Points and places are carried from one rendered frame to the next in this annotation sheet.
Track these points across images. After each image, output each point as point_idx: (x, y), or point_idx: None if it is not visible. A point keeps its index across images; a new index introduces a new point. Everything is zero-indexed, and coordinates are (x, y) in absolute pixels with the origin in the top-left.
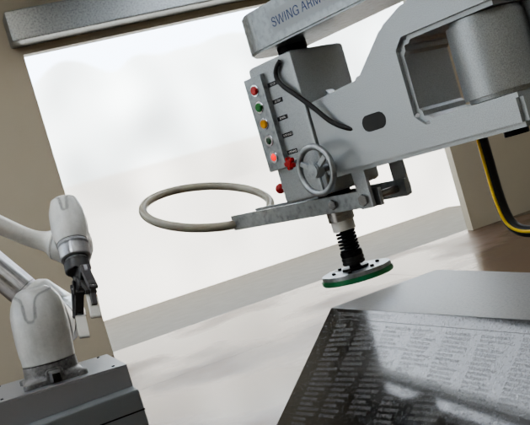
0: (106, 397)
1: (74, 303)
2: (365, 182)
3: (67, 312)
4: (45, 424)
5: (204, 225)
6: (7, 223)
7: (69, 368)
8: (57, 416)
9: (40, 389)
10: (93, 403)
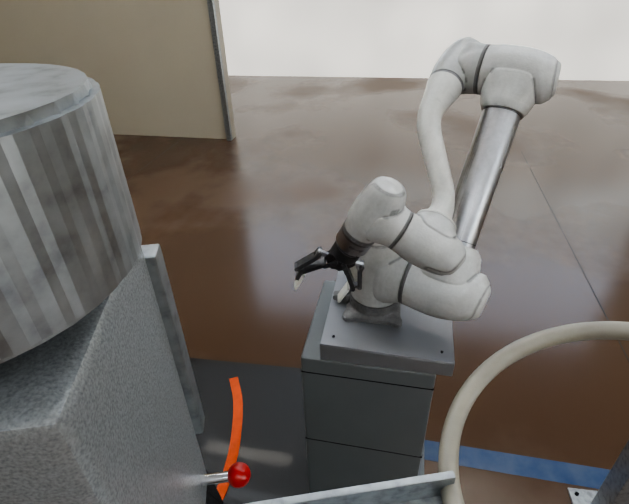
0: (315, 338)
1: (351, 273)
2: None
3: (376, 278)
4: (317, 303)
5: (448, 414)
6: (428, 167)
7: (352, 305)
8: (317, 309)
9: (337, 290)
10: (314, 329)
